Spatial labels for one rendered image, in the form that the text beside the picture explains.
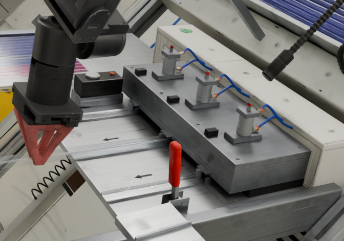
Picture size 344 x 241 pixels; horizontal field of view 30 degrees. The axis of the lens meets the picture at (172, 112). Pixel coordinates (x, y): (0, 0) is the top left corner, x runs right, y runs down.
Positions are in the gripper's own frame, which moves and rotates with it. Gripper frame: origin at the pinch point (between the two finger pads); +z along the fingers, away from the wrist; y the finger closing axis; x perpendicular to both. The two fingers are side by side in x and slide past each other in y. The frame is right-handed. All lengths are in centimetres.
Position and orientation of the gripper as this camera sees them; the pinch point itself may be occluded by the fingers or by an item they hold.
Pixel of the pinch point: (37, 156)
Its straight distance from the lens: 91.3
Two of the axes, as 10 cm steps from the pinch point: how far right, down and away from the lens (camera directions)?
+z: -2.2, 9.0, 3.8
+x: -8.4, 0.2, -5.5
